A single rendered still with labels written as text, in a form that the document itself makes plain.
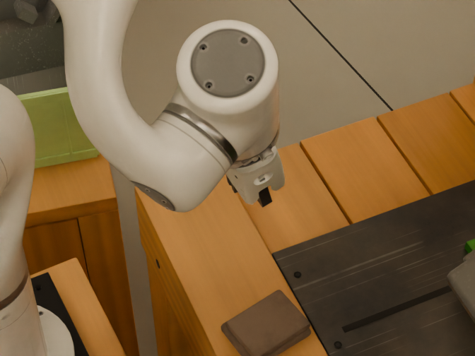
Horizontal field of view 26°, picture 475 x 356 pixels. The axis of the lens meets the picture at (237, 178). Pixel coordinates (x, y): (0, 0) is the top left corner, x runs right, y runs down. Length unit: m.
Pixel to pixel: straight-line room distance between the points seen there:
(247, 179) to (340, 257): 0.53
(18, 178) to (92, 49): 0.38
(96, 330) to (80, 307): 0.05
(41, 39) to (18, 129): 0.69
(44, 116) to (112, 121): 0.86
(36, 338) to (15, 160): 0.28
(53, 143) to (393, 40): 1.63
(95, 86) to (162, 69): 2.22
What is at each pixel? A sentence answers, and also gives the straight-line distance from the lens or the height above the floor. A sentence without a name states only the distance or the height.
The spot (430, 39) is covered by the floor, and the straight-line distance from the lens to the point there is 3.17.
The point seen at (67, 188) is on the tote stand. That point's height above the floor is 0.79.
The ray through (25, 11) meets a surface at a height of 0.96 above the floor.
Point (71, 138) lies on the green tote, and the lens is 1.73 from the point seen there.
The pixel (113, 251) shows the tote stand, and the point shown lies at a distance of 1.83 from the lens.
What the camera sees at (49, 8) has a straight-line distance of 1.83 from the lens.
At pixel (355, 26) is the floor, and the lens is 3.19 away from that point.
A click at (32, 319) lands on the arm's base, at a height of 1.03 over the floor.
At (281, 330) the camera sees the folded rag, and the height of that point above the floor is 0.93.
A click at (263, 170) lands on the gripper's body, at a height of 1.36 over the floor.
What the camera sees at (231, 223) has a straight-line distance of 1.53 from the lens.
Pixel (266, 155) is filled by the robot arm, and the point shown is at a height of 1.40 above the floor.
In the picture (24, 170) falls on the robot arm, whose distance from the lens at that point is 1.18.
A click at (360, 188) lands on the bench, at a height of 0.88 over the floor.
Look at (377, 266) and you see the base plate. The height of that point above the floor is 0.90.
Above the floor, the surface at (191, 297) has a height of 0.90.
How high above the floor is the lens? 2.12
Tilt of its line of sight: 50 degrees down
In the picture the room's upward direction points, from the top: straight up
